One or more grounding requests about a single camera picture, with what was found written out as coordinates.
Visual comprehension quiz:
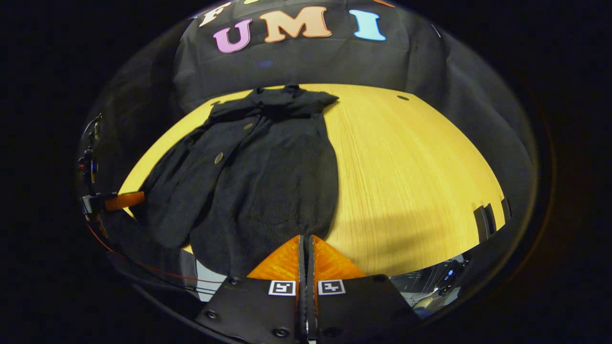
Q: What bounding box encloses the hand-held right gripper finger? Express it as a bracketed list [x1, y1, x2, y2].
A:
[306, 234, 422, 343]
[196, 234, 306, 343]

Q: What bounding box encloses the black button cardigan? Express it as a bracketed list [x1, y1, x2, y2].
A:
[139, 85, 340, 278]

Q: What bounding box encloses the black device with blue light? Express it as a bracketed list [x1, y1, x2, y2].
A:
[437, 260, 467, 292]

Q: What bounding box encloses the thin red cable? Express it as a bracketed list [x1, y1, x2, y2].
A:
[85, 221, 225, 283]

